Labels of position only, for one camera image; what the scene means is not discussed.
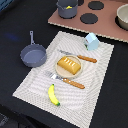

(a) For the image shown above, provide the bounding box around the orange toy bread loaf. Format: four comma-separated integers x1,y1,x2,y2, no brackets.
57,56,81,75

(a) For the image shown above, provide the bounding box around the grey toy pan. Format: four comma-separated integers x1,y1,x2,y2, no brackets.
20,31,47,67

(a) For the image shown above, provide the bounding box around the light blue milk carton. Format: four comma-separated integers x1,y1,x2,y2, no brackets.
84,33,99,51

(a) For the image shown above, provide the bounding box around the yellow toy banana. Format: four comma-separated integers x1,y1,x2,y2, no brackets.
48,84,60,106

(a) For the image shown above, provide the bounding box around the grey toy pot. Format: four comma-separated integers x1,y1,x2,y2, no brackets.
56,0,78,19

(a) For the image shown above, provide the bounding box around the round wooden plate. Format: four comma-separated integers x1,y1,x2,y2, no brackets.
55,55,83,79

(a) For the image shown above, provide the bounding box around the beige woven placemat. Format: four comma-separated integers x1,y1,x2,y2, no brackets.
13,31,114,128

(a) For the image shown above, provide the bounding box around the black stove burner disc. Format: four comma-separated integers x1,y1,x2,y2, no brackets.
88,1,104,10

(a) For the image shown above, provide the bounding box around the beige bowl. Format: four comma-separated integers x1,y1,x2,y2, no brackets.
117,4,128,30

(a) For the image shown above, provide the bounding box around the fork with wooden handle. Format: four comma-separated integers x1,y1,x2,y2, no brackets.
44,71,85,89

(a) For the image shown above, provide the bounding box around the knife with wooden handle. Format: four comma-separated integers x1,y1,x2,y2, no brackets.
57,49,97,63

